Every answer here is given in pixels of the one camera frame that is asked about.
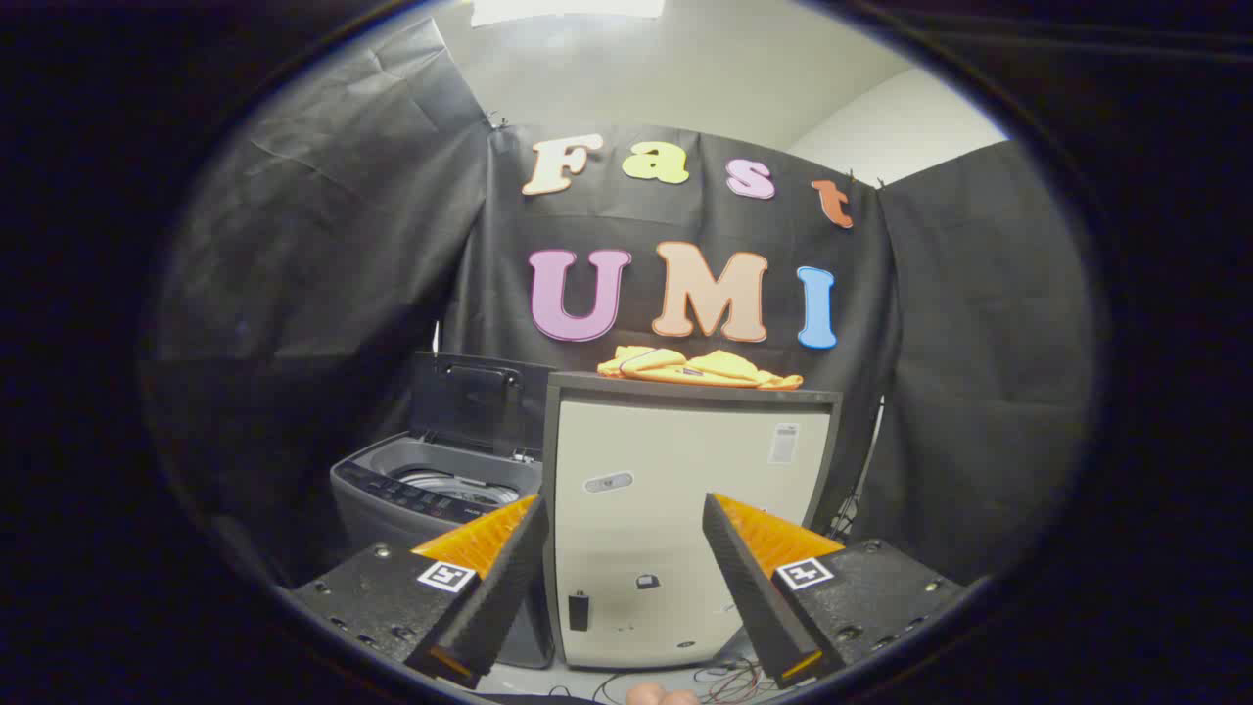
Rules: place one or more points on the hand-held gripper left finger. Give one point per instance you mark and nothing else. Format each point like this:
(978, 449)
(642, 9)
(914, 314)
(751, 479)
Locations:
(504, 578)

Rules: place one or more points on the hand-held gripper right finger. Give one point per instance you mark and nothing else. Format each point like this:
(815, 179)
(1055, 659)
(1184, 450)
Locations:
(749, 587)

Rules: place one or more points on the grey washing machine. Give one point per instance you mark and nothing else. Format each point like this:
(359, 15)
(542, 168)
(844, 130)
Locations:
(382, 509)

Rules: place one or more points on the yellow orange garment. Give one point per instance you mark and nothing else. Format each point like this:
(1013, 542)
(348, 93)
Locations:
(724, 367)

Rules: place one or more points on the white cabinet with dark top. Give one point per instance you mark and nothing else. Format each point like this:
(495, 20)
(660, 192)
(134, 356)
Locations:
(666, 450)

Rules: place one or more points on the black backdrop cloth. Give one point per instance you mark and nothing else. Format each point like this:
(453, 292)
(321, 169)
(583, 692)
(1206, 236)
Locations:
(343, 294)

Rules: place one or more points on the ceiling light panel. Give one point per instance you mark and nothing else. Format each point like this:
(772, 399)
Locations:
(568, 8)

